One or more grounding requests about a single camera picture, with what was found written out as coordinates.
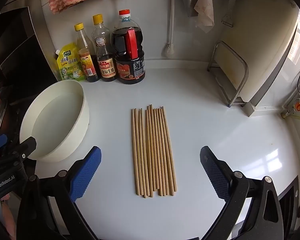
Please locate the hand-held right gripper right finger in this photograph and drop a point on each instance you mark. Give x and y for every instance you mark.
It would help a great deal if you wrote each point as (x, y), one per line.
(215, 172)

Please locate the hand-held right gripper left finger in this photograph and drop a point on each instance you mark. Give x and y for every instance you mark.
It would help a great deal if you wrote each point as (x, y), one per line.
(87, 172)

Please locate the white round basin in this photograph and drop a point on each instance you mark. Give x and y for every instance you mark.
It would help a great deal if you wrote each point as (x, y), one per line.
(57, 120)

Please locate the row of wooden chopsticks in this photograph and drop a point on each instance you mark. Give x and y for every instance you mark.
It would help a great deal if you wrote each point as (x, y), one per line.
(152, 155)

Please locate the yellow seasoning pouch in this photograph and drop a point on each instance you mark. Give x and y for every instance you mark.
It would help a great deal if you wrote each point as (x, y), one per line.
(70, 65)

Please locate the slim vinegar bottle yellow cap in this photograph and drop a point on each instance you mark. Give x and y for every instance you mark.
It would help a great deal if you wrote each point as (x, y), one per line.
(87, 65)

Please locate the metal board rack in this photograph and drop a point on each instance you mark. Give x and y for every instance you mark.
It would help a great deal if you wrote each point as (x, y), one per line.
(245, 73)

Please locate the soy sauce bottle yellow cap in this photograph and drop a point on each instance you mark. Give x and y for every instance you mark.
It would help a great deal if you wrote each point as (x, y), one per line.
(106, 67)

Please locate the gas pipe valve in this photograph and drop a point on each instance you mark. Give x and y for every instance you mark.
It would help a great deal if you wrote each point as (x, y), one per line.
(298, 106)

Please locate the large soy sauce jug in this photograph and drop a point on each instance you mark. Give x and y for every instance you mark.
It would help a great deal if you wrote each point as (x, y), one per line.
(130, 70)

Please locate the cream cutting board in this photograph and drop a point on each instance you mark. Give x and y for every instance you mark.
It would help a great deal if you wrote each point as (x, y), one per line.
(260, 42)

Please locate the white dish brush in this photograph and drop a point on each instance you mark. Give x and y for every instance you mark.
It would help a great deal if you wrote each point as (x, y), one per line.
(170, 17)

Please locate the beige rag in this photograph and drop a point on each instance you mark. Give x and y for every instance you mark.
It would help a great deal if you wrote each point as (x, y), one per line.
(202, 10)

